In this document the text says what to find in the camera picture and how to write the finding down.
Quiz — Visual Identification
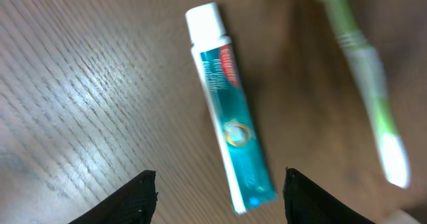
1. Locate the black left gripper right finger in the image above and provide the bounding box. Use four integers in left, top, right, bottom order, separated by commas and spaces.
283, 168, 374, 224

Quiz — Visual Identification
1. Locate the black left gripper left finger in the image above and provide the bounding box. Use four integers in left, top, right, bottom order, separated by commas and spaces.
70, 170, 158, 224

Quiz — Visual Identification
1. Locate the green white toothpaste tube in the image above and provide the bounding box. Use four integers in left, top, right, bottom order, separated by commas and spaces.
185, 3, 276, 215

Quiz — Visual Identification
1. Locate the green white toothbrush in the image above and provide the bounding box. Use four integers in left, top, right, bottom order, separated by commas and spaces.
320, 0, 411, 189

